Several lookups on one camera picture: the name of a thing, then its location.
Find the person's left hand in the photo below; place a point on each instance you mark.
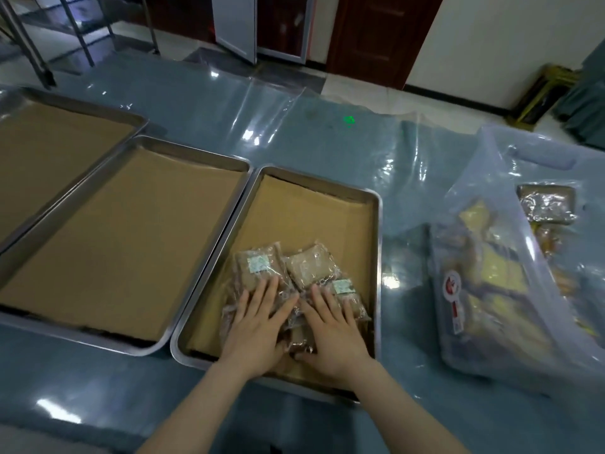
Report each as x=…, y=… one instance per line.
x=255, y=335

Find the person's right hand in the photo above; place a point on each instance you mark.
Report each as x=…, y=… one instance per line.
x=335, y=345

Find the pile of brown cake packets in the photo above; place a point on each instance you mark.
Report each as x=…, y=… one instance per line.
x=309, y=264

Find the steel tray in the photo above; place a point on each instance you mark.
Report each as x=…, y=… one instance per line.
x=198, y=152
x=94, y=109
x=376, y=260

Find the yellow cake slice packets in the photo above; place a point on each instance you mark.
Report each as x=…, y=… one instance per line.
x=503, y=271

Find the clear plastic storage bin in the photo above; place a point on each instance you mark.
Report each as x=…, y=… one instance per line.
x=472, y=217

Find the person's left forearm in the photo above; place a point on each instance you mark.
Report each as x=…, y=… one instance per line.
x=198, y=416

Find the person's right forearm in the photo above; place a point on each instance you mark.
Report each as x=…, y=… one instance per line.
x=402, y=420

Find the brown paper tray liner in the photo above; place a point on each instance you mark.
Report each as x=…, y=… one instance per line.
x=47, y=155
x=307, y=217
x=118, y=241

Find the plastic covered teal tablecloth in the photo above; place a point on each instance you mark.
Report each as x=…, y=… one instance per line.
x=307, y=127

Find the dark wooden door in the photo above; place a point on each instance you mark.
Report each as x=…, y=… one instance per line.
x=373, y=42

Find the white framed door leaf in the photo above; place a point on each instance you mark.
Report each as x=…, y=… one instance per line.
x=234, y=28

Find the aluminium framed glass door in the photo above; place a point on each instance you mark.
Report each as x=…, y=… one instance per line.
x=307, y=28

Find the gold and black bin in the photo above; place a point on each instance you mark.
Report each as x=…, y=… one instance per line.
x=539, y=99

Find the metal trolley cart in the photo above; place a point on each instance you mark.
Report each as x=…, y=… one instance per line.
x=80, y=40

